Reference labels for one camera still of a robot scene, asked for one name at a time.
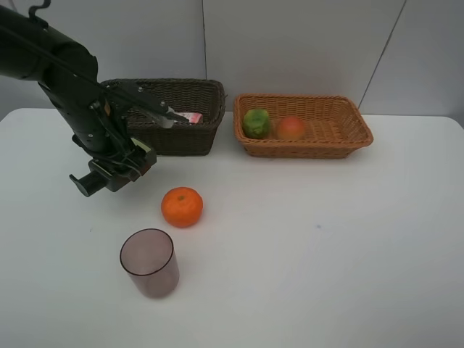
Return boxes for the red yellow peach fruit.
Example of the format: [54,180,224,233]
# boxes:
[276,116,305,141]

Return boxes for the pink lotion bottle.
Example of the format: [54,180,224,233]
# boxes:
[175,112,203,125]

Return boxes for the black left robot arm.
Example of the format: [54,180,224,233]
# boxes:
[1,1,186,183]

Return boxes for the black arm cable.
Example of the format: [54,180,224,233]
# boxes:
[28,0,50,26]

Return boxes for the dark brown wicker basket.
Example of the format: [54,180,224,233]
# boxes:
[102,78,225,156]

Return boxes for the translucent purple plastic cup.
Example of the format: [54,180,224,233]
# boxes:
[119,228,180,299]

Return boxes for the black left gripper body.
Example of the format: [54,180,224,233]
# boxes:
[38,78,160,160]

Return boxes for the light orange wicker basket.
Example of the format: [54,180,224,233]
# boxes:
[233,94,373,159]

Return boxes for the dark green pump bottle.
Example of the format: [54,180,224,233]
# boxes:
[69,136,151,197]

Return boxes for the orange mandarin fruit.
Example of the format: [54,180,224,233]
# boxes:
[161,187,204,228]

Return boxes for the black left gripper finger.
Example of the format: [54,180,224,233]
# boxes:
[144,101,189,128]
[88,145,157,181]

